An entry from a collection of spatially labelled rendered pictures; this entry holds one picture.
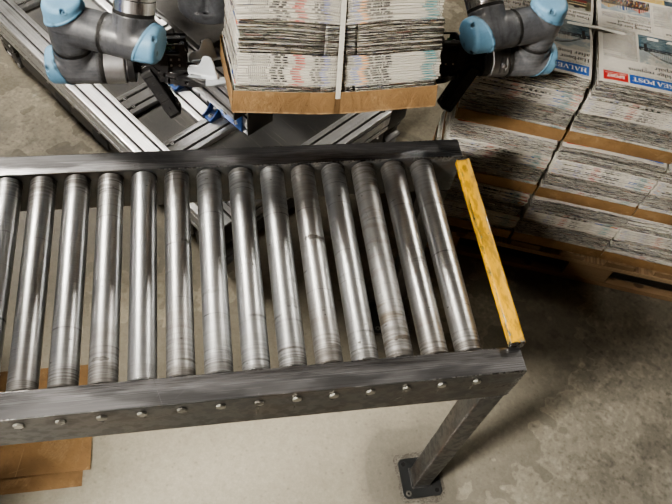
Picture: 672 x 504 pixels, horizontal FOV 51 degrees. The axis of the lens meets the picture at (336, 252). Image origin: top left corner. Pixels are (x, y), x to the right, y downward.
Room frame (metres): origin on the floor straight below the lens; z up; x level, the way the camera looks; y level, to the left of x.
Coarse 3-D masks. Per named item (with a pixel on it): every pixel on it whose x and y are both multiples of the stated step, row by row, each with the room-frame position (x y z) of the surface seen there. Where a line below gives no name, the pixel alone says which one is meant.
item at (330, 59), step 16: (336, 0) 0.99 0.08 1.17; (352, 0) 1.00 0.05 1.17; (336, 16) 0.98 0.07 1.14; (352, 16) 0.99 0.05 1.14; (336, 32) 0.97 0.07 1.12; (352, 32) 0.98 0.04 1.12; (336, 48) 0.96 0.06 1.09; (352, 48) 0.97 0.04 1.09; (336, 64) 0.96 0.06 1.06; (352, 64) 0.96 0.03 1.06; (336, 80) 0.95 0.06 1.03; (352, 80) 0.96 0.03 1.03
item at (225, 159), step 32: (0, 160) 0.80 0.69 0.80; (32, 160) 0.82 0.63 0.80; (64, 160) 0.83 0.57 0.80; (96, 160) 0.84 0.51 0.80; (128, 160) 0.86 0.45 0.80; (160, 160) 0.87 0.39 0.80; (192, 160) 0.89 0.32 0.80; (224, 160) 0.90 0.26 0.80; (256, 160) 0.92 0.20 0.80; (288, 160) 0.94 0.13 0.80; (320, 160) 0.95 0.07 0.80; (352, 160) 0.97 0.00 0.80; (384, 160) 0.99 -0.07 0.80; (416, 160) 1.01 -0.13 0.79; (448, 160) 1.03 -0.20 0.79; (96, 192) 0.81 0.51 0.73; (128, 192) 0.83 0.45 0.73; (160, 192) 0.85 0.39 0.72; (192, 192) 0.87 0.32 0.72; (224, 192) 0.89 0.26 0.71; (256, 192) 0.91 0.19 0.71; (288, 192) 0.93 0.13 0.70; (320, 192) 0.95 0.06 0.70; (352, 192) 0.97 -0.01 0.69; (384, 192) 0.99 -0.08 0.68
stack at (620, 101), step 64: (512, 0) 1.56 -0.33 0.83; (576, 0) 1.61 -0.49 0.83; (640, 0) 1.66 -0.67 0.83; (576, 64) 1.37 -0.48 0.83; (640, 64) 1.41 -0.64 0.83; (448, 128) 1.42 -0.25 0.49; (576, 128) 1.33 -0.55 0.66; (640, 128) 1.32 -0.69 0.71; (448, 192) 1.34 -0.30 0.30; (512, 192) 1.34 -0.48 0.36; (576, 192) 1.33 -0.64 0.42; (640, 192) 1.32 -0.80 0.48; (512, 256) 1.35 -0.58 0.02; (576, 256) 1.32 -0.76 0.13; (640, 256) 1.31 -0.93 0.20
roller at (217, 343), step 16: (208, 176) 0.86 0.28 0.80; (208, 192) 0.82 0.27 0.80; (208, 208) 0.78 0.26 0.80; (208, 224) 0.74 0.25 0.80; (208, 240) 0.71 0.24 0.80; (224, 240) 0.72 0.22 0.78; (208, 256) 0.67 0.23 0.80; (224, 256) 0.69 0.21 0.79; (208, 272) 0.64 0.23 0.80; (224, 272) 0.65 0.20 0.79; (208, 288) 0.61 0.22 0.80; (224, 288) 0.61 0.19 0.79; (208, 304) 0.57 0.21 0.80; (224, 304) 0.58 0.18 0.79; (208, 320) 0.54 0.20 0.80; (224, 320) 0.55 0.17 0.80; (208, 336) 0.51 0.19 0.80; (224, 336) 0.52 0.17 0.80; (208, 352) 0.48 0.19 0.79; (224, 352) 0.49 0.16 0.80; (208, 368) 0.46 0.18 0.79; (224, 368) 0.46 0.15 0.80
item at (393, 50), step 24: (360, 0) 1.00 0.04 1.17; (384, 0) 1.01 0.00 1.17; (408, 0) 1.03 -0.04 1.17; (432, 0) 1.04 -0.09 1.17; (360, 24) 0.99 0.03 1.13; (384, 24) 1.00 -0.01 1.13; (408, 24) 1.02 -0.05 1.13; (432, 24) 1.03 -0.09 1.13; (360, 48) 0.98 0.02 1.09; (384, 48) 0.99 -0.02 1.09; (408, 48) 1.00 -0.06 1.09; (432, 48) 1.02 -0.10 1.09; (360, 72) 0.97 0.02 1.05; (384, 72) 0.98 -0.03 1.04; (408, 72) 0.99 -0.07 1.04; (432, 72) 1.01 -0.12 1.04
